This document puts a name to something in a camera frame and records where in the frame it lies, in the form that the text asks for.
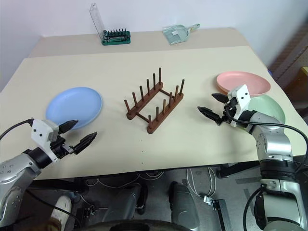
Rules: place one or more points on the yellow box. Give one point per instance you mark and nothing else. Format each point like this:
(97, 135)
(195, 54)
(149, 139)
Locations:
(304, 80)

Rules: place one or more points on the green screwdriver bit set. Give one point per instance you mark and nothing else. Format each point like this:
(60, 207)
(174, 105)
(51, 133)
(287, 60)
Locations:
(116, 38)

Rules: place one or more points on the clear green dustpan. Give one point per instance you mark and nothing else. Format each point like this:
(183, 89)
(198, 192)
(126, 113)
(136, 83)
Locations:
(176, 34)

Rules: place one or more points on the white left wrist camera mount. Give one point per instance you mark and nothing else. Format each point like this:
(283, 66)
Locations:
(39, 132)

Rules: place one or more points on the white shoe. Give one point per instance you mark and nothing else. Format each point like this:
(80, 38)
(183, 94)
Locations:
(62, 208)

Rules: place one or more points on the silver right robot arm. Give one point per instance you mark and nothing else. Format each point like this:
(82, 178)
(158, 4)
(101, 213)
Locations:
(274, 144)

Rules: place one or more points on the green plate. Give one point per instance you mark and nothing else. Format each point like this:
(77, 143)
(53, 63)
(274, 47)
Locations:
(267, 106)

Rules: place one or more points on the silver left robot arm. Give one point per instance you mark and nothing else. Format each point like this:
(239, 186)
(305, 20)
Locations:
(12, 173)

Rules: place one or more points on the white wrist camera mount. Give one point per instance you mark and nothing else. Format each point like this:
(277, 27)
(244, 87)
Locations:
(39, 132)
(243, 96)

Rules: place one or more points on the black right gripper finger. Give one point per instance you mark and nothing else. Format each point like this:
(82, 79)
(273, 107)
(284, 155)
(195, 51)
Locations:
(221, 97)
(209, 113)

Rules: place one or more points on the blue plate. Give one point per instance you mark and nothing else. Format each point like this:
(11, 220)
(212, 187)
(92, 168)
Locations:
(74, 106)

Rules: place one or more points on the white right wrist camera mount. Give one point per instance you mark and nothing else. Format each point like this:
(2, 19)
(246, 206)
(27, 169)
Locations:
(243, 96)

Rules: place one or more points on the wooden dish rack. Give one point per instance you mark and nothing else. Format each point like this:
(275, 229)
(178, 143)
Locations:
(154, 113)

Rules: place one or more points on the black metal bar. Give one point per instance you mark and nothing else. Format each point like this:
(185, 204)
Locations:
(222, 214)

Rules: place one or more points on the brown slatted wooden furniture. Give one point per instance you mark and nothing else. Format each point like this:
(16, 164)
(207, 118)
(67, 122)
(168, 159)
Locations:
(292, 50)

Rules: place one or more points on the pink plate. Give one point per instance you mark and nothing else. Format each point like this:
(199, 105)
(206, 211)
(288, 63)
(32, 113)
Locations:
(240, 80)

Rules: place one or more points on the beige table cover sheet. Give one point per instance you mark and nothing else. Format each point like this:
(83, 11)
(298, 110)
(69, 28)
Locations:
(144, 62)

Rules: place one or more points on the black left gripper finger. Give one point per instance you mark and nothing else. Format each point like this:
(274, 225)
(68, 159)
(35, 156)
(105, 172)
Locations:
(68, 125)
(85, 142)

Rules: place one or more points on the dark grey rounded shape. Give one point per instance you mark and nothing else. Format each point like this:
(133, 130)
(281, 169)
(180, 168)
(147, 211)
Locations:
(184, 204)
(127, 201)

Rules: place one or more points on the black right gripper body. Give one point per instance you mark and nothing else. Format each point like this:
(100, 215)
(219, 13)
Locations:
(229, 106)

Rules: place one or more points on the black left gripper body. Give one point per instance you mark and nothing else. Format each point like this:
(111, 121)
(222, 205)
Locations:
(60, 146)

